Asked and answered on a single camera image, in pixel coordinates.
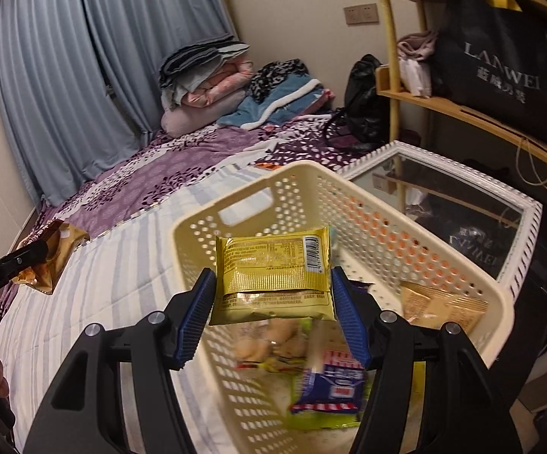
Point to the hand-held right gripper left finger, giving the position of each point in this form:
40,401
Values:
195,321

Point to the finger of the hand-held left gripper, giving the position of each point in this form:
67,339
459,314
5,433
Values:
30,255

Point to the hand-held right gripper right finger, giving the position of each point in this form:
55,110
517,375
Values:
351,321

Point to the brown beige pancake snack bag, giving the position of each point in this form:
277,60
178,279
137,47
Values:
63,246

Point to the clear cookie bag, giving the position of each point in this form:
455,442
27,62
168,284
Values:
254,347

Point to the blue cracker packet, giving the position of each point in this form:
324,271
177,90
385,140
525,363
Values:
330,383

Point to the green snack packet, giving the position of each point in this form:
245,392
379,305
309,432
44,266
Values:
278,367

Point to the yellow snack packet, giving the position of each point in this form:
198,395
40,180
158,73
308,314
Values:
273,269

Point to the cream plastic basket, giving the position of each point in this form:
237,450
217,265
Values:
349,208

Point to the beige snack packet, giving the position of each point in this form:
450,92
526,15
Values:
443,310

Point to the white framed glass table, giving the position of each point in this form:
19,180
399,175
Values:
443,189

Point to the purple floral blanket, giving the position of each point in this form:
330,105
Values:
183,151

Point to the blue curtain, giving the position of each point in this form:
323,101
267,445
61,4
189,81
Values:
89,80

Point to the blue fleece garment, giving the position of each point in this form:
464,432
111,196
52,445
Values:
273,104

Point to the pink floral folded quilt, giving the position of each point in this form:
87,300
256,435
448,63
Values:
216,85

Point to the white packets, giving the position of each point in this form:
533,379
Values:
415,78

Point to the leopard print scarf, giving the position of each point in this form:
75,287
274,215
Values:
275,73

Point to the grey folded blanket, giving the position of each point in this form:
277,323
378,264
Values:
197,56

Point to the bamboo shelf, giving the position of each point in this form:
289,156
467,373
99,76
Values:
390,47

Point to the pink folded cloth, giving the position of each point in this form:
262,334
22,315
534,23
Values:
417,45

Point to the black tote bag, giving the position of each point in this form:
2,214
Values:
490,56

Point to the beige wall outlet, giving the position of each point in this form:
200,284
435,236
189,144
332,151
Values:
351,15
369,13

